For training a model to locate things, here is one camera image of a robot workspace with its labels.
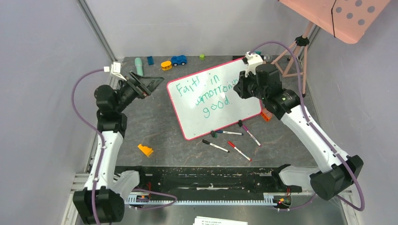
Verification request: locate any mint green toy tube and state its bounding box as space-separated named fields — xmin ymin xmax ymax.
xmin=134 ymin=57 xmax=144 ymax=76

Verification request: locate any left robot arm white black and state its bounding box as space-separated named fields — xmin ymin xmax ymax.
xmin=73 ymin=72 xmax=164 ymax=225

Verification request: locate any white cable duct strip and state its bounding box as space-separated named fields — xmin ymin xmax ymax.
xmin=125 ymin=194 xmax=277 ymax=206

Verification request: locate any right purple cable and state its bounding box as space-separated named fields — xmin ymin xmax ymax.
xmin=250 ymin=41 xmax=366 ymax=212

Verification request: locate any red whiteboard marker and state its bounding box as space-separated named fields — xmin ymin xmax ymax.
xmin=227 ymin=141 xmax=252 ymax=162

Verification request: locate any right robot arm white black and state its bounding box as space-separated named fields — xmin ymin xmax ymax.
xmin=233 ymin=64 xmax=364 ymax=200

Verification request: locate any pink perforated board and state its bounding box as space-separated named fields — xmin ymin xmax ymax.
xmin=280 ymin=0 xmax=390 ymax=44

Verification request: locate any blue toy car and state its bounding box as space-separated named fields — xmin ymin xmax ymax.
xmin=171 ymin=55 xmax=187 ymax=66

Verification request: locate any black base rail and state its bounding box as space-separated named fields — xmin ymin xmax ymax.
xmin=115 ymin=165 xmax=313 ymax=193

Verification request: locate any dark blue block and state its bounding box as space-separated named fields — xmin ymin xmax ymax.
xmin=147 ymin=56 xmax=154 ymax=65

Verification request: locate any black whiteboard marker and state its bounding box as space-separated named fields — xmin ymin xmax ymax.
xmin=202 ymin=139 xmax=230 ymax=153

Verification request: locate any white paper sheet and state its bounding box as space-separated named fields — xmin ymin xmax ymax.
xmin=193 ymin=216 xmax=248 ymax=225

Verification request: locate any pink framed whiteboard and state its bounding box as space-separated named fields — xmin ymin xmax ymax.
xmin=167 ymin=59 xmax=262 ymax=141

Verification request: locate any purple cable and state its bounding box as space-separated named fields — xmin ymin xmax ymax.
xmin=71 ymin=68 xmax=178 ymax=225
xmin=250 ymin=41 xmax=366 ymax=212

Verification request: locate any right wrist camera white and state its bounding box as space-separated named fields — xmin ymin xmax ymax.
xmin=242 ymin=52 xmax=264 ymax=78

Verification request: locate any yellow plastic wedge block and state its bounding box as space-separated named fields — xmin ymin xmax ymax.
xmin=138 ymin=144 xmax=153 ymax=157

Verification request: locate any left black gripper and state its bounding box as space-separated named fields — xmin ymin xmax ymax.
xmin=115 ymin=71 xmax=164 ymax=113

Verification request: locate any orange semicircle toy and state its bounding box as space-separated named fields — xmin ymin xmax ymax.
xmin=260 ymin=108 xmax=273 ymax=122

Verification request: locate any green marker cap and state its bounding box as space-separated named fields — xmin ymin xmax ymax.
xmin=210 ymin=131 xmax=217 ymax=138

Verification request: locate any blue whiteboard marker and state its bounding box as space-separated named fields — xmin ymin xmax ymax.
xmin=215 ymin=130 xmax=244 ymax=135

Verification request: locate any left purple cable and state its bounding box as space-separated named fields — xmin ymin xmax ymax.
xmin=71 ymin=68 xmax=178 ymax=225

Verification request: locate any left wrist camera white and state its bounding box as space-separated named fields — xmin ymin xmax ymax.
xmin=103 ymin=61 xmax=127 ymax=81

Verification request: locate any yellow oval toy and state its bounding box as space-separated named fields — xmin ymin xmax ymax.
xmin=161 ymin=60 xmax=173 ymax=71

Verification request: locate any purple whiteboard marker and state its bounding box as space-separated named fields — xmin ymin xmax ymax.
xmin=242 ymin=125 xmax=262 ymax=147

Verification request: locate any pink tripod stand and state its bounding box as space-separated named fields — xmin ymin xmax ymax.
xmin=271 ymin=22 xmax=314 ymax=98

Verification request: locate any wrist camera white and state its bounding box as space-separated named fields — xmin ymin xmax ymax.
xmin=103 ymin=61 xmax=127 ymax=81
xmin=242 ymin=52 xmax=264 ymax=78

